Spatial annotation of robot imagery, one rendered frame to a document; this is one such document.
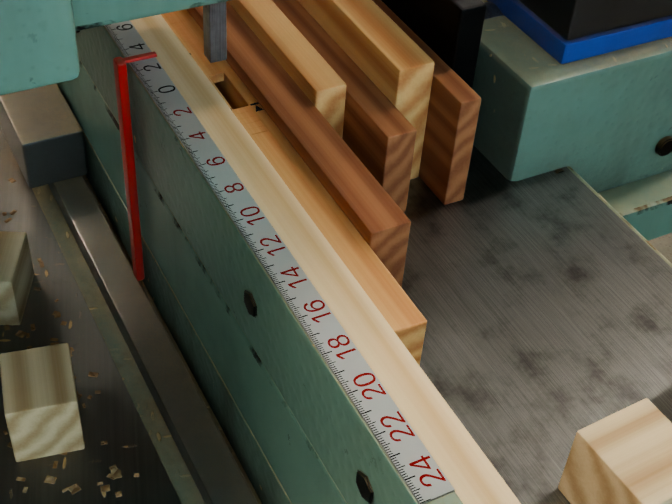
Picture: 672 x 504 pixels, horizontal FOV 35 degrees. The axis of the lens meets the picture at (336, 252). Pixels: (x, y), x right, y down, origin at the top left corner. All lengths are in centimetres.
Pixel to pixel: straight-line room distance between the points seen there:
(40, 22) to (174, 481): 24
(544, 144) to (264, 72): 15
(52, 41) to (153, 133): 11
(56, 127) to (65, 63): 24
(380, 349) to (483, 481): 7
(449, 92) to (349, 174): 7
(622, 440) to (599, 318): 11
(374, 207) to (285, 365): 8
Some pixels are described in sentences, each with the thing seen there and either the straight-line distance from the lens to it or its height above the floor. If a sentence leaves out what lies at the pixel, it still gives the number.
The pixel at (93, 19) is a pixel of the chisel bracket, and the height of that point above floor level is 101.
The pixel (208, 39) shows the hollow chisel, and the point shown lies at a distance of 54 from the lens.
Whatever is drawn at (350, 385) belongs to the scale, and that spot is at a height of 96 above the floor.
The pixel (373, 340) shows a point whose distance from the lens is 40.
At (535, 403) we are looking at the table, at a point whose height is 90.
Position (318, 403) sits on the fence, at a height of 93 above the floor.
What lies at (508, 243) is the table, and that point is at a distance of 53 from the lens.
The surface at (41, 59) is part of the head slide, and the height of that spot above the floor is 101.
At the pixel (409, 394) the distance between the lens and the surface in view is 39.
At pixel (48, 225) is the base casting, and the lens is 68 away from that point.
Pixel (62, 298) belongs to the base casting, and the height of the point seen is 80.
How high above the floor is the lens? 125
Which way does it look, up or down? 43 degrees down
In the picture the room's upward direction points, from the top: 5 degrees clockwise
